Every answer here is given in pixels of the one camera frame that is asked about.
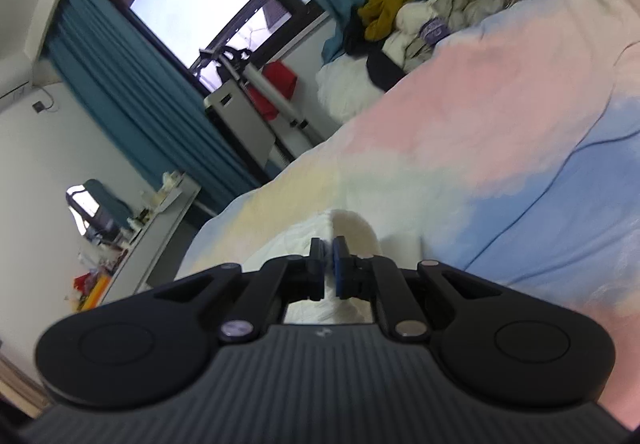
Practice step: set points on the mustard yellow garment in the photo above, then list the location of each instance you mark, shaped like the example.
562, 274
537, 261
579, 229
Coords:
382, 4

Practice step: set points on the pastel bed duvet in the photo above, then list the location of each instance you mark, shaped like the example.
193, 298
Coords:
450, 124

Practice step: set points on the white air conditioner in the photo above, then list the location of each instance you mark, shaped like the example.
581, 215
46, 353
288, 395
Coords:
12, 79

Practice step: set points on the white dresser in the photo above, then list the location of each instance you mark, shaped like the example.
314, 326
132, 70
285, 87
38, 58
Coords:
150, 249

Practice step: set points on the wavy edged mirror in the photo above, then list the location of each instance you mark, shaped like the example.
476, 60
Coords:
100, 209

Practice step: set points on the dark garment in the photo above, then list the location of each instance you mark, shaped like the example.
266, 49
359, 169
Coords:
382, 69

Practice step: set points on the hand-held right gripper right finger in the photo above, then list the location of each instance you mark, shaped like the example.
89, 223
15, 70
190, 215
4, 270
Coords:
340, 274

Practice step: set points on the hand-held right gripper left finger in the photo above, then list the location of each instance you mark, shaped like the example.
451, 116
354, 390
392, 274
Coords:
316, 274

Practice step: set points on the red bag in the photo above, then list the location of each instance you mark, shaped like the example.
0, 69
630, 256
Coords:
81, 281

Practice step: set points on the tissue box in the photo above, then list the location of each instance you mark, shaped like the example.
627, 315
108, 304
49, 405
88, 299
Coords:
170, 181

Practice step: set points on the red cloth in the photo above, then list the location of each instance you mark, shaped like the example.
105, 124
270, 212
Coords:
280, 77

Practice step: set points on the white pants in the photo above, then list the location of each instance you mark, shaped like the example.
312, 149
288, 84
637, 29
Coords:
350, 229

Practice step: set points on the grey white jacket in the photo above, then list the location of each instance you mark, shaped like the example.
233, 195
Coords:
460, 4

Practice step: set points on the orange box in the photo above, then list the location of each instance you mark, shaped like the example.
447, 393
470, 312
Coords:
97, 291

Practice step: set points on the black and silver tripod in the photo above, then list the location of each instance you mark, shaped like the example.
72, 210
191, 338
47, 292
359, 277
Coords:
272, 97

